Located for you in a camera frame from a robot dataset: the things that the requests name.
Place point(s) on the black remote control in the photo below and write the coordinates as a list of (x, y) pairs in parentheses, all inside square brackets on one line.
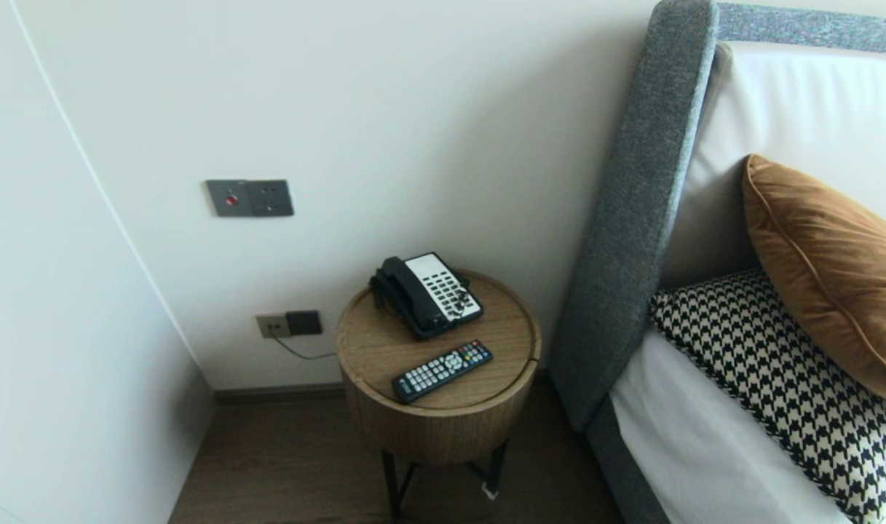
[(442, 372)]

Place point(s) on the black and white telephone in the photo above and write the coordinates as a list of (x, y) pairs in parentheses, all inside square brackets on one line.
[(442, 285)]

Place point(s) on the black telephone handset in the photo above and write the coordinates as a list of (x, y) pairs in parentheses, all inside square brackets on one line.
[(412, 291)]

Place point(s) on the dark grey power socket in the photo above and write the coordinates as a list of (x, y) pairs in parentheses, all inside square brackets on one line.
[(304, 322)]

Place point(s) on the brown skirting board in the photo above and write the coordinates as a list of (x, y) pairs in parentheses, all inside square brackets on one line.
[(282, 394)]

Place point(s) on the white tape scrap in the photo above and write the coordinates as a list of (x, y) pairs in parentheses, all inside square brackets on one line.
[(491, 493)]

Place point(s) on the white bed sheet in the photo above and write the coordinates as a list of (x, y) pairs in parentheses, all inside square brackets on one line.
[(690, 451)]

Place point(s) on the black white houndstooth pillow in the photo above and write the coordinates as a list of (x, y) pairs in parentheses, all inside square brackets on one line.
[(777, 378)]

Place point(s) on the white padded headboard cushion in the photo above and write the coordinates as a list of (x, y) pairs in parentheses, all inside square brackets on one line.
[(792, 109)]

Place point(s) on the brown velvet pillow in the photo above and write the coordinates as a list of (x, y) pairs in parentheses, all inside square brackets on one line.
[(828, 276)]

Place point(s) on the grey wall outlet plate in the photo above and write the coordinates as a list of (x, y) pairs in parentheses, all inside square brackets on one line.
[(272, 198)]

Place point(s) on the wall power outlet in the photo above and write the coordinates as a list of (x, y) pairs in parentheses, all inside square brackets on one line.
[(271, 326)]

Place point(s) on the grey switch plate red button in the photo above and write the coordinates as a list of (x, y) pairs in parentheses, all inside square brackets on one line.
[(230, 198)]

